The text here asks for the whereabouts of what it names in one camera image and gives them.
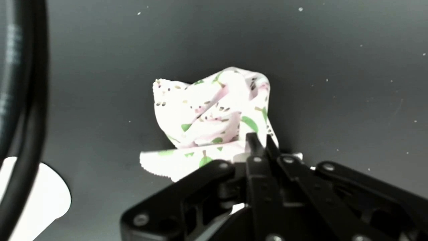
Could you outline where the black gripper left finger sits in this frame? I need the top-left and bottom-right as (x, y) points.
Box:
(119, 131), (288, 241)

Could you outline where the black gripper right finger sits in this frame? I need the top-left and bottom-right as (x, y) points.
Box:
(265, 134), (428, 241)

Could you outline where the white floral cloth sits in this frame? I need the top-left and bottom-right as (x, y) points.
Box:
(138, 66), (305, 182)

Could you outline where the white paper cup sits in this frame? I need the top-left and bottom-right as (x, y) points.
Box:
(0, 155), (74, 241)

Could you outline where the thick black cable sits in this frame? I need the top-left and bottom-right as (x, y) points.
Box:
(0, 0), (49, 241)

